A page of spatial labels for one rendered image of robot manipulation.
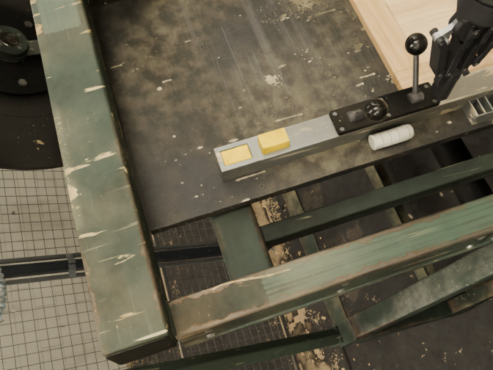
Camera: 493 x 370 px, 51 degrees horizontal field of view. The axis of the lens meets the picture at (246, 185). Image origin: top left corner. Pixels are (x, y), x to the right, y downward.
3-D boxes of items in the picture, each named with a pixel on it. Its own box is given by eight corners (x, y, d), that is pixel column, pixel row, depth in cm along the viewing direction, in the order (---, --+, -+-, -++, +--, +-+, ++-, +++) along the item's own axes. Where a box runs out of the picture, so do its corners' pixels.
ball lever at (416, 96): (430, 104, 95) (433, 34, 87) (411, 110, 95) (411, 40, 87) (419, 95, 98) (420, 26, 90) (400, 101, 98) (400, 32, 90)
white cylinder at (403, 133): (373, 153, 97) (412, 141, 98) (376, 145, 94) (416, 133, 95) (366, 140, 98) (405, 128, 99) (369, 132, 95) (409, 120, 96)
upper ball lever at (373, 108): (364, 123, 96) (395, 117, 83) (345, 129, 95) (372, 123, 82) (359, 103, 96) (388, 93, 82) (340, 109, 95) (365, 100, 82)
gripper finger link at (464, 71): (475, 6, 72) (483, 3, 72) (450, 57, 82) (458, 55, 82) (488, 27, 70) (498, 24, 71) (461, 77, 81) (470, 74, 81)
